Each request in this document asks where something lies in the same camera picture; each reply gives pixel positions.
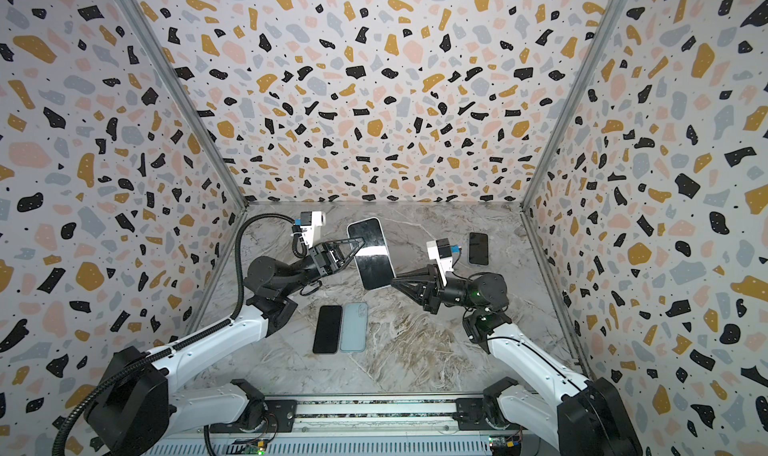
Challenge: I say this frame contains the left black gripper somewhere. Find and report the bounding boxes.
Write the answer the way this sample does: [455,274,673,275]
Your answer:
[279,242,363,301]

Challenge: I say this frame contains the black phone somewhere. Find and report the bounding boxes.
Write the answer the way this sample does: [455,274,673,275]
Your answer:
[468,232,489,266]
[347,217,395,291]

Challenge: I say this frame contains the grey phone case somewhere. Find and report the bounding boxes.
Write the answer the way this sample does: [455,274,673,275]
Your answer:
[339,302,368,353]

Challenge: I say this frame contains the purple phone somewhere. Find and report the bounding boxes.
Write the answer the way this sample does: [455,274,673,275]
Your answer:
[312,305,343,355]

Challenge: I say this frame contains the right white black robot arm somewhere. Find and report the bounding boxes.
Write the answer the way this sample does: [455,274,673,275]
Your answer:
[391,265,642,455]

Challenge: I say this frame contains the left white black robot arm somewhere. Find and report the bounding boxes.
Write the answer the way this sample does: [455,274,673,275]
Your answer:
[83,238,364,455]

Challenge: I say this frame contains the green circuit board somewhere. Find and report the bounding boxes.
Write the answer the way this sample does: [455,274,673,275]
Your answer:
[229,439,272,456]

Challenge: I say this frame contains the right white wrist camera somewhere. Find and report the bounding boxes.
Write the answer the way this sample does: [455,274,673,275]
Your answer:
[426,238,462,273]

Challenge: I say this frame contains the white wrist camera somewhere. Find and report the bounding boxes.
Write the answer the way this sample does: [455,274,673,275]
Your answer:
[293,211,325,249]
[426,238,462,273]

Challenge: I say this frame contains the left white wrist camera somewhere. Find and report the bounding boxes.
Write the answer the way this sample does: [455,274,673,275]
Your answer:
[293,211,325,249]

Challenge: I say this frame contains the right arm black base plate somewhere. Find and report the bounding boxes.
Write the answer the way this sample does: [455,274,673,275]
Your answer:
[452,397,526,432]

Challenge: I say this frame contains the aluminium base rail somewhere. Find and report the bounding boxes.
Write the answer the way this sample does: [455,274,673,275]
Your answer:
[113,392,631,456]

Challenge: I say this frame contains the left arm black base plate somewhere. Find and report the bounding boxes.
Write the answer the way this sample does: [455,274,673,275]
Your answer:
[210,399,298,436]

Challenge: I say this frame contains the black corrugated cable hose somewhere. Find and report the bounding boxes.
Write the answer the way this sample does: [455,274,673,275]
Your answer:
[50,212,298,456]

